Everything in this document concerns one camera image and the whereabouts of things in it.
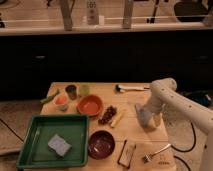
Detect bunch of dark grapes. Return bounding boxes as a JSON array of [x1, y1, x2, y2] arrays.
[[98, 106, 117, 124]]

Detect light green cup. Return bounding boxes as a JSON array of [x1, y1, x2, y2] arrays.
[[79, 85, 90, 97]]

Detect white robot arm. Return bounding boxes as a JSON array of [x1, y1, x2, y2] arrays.
[[141, 78, 213, 171]]

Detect grey blue towel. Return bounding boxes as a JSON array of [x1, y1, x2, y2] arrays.
[[135, 104, 153, 128]]

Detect small bowl with orange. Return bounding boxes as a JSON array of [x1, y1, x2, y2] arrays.
[[53, 94, 68, 111]]

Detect dark brown cup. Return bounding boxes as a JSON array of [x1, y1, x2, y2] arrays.
[[65, 85, 77, 100]]

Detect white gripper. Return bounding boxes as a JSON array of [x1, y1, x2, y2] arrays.
[[144, 100, 163, 127]]

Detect yellow corn cob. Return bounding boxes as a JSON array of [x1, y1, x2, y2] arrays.
[[110, 112, 123, 128]]

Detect green plastic tray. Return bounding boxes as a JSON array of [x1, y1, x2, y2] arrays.
[[17, 115, 89, 169]]

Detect black power cable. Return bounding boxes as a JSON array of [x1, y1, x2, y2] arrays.
[[171, 121, 198, 171]]

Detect dark red bowl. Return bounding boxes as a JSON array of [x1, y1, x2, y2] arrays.
[[88, 130, 115, 160]]

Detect black framed small card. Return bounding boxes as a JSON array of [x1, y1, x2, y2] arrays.
[[117, 140, 136, 169]]

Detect blue grey sponge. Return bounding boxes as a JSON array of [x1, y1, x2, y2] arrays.
[[48, 134, 71, 157]]

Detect white handled brush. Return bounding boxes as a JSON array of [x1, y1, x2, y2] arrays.
[[115, 84, 150, 93]]

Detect silver fork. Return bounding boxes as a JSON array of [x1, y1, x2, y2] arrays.
[[142, 144, 171, 163]]

